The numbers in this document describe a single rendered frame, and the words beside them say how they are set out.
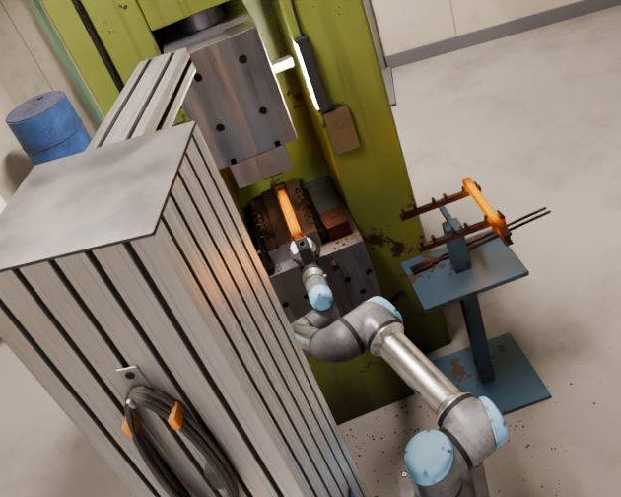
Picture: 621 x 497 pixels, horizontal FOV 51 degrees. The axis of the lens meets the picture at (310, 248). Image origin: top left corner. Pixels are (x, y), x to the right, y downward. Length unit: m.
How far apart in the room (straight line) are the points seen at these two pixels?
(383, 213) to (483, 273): 0.46
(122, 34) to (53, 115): 3.56
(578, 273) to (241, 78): 2.03
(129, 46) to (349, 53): 0.72
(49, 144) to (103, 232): 5.06
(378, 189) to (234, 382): 1.82
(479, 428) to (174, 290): 1.05
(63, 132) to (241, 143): 3.68
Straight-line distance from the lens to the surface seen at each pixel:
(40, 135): 5.77
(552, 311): 3.30
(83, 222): 0.78
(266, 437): 0.92
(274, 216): 2.60
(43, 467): 3.75
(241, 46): 2.10
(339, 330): 1.80
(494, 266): 2.54
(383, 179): 2.57
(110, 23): 2.22
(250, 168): 2.26
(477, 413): 1.65
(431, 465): 1.58
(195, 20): 2.27
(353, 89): 2.38
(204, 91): 2.14
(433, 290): 2.50
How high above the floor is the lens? 2.36
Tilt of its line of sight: 36 degrees down
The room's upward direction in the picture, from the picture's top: 22 degrees counter-clockwise
